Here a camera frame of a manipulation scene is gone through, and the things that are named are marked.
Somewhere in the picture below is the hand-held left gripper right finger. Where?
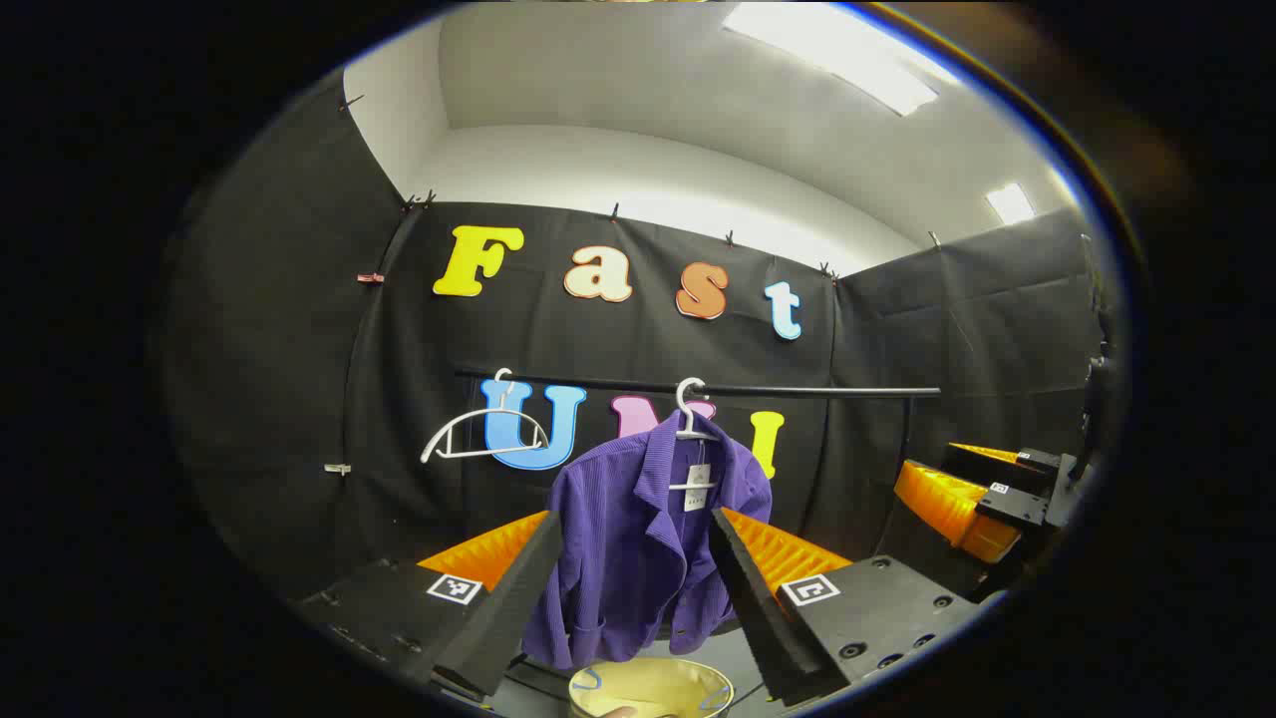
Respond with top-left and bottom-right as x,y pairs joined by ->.
708,507 -> 988,709

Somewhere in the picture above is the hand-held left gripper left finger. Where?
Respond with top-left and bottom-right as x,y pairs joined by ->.
294,509 -> 566,704

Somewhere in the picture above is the purple ribbed jacket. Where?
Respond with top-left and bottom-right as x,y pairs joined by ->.
521,407 -> 774,671

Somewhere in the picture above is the yellow laundry hamper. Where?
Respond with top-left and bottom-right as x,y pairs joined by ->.
568,656 -> 736,718

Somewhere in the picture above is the white clothes hanger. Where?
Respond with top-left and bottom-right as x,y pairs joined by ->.
420,369 -> 551,465
668,377 -> 721,493

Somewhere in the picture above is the black clothes rack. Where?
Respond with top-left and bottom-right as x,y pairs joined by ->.
454,367 -> 943,472

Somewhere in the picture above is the empty white clothes hanger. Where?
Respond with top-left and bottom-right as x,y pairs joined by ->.
420,369 -> 551,465

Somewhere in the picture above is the small ceiling light panel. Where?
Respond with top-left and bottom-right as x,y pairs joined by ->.
986,182 -> 1037,226

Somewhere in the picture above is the large ceiling light panel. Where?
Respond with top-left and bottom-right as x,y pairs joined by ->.
723,0 -> 940,118

